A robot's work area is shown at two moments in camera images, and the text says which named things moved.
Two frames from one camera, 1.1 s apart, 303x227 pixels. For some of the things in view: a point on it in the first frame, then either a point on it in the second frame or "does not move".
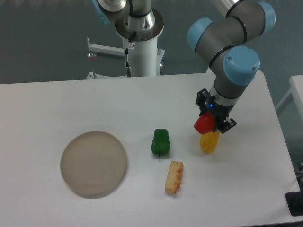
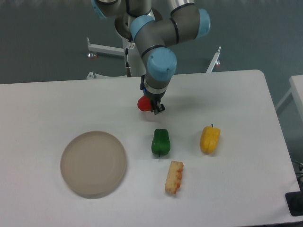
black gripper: (220, 113) → (153, 98)
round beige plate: (93, 164) does not move
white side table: (296, 88) does not move
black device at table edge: (294, 200) does not move
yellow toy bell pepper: (209, 141) does not move
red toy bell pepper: (205, 123) → (144, 104)
